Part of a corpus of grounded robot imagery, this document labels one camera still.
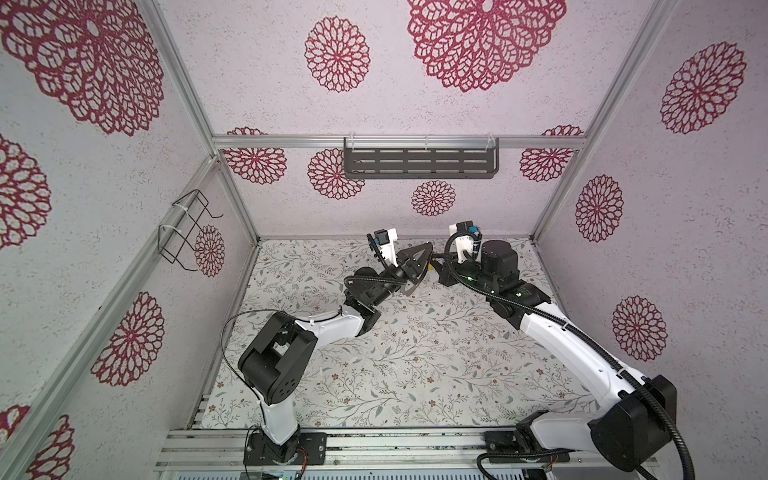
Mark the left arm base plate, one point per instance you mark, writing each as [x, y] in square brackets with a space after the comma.
[300, 449]

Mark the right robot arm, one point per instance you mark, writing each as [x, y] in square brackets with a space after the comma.
[637, 414]

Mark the grey slotted wall shelf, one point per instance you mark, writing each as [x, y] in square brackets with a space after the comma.
[425, 163]

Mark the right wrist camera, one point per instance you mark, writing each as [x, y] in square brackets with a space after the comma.
[468, 244]

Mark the aluminium front rail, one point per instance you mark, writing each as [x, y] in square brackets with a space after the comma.
[347, 448]

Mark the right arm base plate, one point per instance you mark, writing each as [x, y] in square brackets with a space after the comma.
[513, 446]

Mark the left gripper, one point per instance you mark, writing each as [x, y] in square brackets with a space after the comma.
[410, 267]

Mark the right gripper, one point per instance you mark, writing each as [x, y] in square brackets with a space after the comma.
[446, 272]

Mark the black wire wall basket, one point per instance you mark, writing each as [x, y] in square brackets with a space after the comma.
[193, 242]

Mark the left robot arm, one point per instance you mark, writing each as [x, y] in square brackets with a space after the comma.
[274, 362]

